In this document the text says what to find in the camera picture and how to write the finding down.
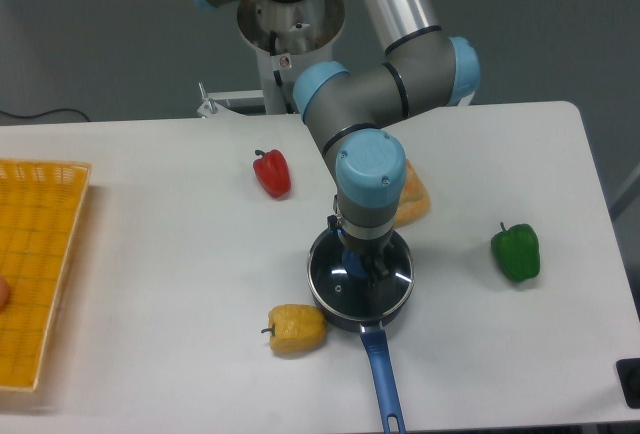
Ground green bell pepper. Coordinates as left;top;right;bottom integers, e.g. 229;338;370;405
491;222;541;283

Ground yellow bell pepper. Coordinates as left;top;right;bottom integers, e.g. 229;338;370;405
261;304;326;355

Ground orange bread wedge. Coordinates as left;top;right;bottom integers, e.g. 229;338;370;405
394;160;431;228

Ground red bell pepper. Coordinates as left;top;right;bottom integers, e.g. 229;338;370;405
253;149;291;199

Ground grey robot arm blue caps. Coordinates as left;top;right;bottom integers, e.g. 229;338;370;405
194;0;480;277

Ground black box at table edge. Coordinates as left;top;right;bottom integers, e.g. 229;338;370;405
616;358;640;409

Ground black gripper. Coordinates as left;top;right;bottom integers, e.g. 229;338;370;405
327;214;394;282

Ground glass pot lid blue knob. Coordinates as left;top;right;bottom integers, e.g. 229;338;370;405
307;230;414;323

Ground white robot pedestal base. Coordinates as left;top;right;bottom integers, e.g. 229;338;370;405
196;0;351;119

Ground black cable on floor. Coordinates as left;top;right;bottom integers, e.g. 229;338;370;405
0;107;92;122

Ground yellow woven basket tray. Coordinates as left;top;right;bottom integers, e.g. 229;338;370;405
1;158;92;392

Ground dark saucepan blue handle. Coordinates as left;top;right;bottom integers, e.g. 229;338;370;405
306;226;417;434

